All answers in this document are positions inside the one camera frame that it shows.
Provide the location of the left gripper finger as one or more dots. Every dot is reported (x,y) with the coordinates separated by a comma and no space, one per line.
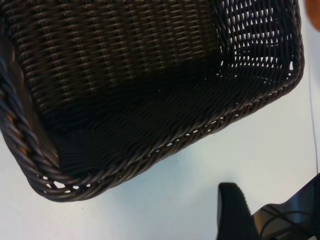
(232,215)

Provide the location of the dark brown wicker basket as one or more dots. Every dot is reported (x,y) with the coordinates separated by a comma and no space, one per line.
(125,75)

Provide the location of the orange fruit with knobby top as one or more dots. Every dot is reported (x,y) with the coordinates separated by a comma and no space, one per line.
(315,10)

